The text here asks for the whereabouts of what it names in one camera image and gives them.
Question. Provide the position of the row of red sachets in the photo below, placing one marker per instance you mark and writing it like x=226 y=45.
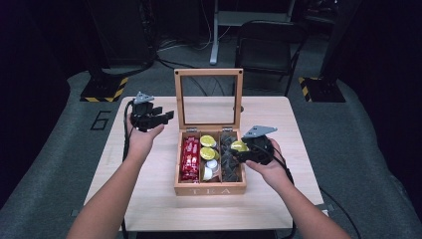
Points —
x=189 y=159

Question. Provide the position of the person's left hand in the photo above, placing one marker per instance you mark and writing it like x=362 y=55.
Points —
x=142 y=141

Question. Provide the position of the black folding chair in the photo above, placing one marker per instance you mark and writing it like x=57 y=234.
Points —
x=268 y=46

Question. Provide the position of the wooden tea box with glass lid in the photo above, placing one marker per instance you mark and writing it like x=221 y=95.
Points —
x=209 y=189

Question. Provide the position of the person's right hand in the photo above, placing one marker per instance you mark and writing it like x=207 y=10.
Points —
x=270 y=172

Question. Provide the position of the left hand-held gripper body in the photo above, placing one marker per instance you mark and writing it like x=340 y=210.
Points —
x=142 y=114

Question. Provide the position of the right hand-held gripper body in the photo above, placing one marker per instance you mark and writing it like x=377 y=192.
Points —
x=260 y=146

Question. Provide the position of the pile of dark tea bags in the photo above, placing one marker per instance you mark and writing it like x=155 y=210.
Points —
x=230 y=171

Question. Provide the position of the white capsule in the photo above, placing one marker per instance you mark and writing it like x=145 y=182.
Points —
x=212 y=164
x=207 y=173

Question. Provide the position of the white desk frame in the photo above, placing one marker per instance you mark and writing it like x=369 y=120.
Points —
x=215 y=40

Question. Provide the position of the black stand with striped base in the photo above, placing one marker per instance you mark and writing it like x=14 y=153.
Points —
x=106 y=88
x=323 y=88

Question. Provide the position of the yellow-lidded capsule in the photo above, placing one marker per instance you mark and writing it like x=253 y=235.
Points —
x=239 y=146
x=208 y=141
x=208 y=153

